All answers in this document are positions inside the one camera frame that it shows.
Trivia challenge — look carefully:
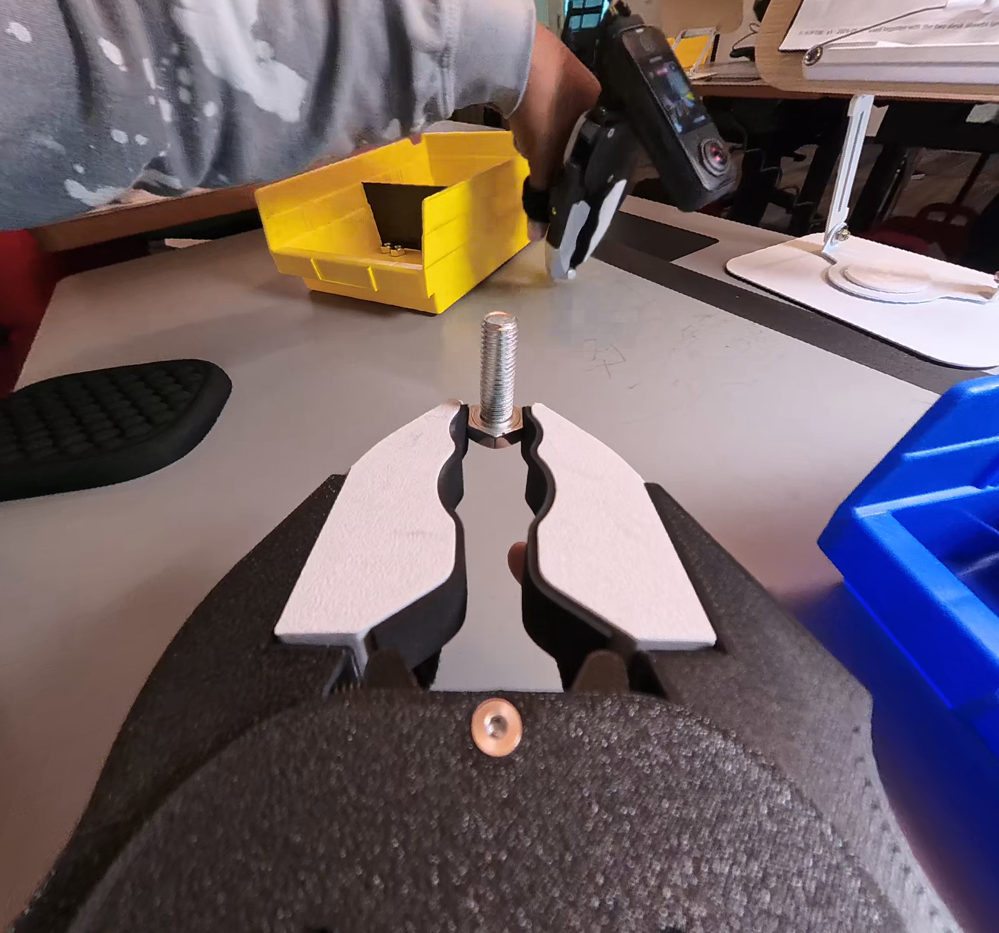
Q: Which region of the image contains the person's left forearm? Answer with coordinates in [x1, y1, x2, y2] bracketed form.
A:
[0, 0, 541, 230]

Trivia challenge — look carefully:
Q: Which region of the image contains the white document stand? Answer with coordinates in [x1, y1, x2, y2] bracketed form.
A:
[726, 0, 999, 369]

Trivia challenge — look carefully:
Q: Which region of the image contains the yellow plastic bin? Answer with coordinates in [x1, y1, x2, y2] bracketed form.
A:
[255, 129, 534, 316]

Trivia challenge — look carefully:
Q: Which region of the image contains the blue plastic bin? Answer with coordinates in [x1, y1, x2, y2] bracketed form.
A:
[792, 375, 999, 933]

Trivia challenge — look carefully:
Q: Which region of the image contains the silver hex bolt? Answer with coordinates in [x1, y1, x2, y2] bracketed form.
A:
[467, 311, 522, 450]

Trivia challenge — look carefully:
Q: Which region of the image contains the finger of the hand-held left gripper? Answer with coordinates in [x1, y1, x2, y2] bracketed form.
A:
[580, 181, 630, 269]
[548, 200, 598, 282]

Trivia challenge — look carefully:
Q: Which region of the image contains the background wooden desk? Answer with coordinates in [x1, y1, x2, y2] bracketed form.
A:
[687, 59, 805, 101]

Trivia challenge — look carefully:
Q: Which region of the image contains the person's left hand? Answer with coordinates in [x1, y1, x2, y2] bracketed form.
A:
[509, 19, 604, 189]

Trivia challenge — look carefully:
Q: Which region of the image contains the small yellow bin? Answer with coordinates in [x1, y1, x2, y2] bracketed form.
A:
[670, 27, 718, 70]

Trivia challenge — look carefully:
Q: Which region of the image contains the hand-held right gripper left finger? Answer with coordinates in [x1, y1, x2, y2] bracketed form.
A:
[273, 399, 471, 677]

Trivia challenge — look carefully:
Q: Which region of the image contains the black textured pad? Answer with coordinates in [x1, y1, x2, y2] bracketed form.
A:
[0, 359, 234, 502]

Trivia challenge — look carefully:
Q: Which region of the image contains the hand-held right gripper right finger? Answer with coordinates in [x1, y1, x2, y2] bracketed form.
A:
[520, 403, 719, 672]

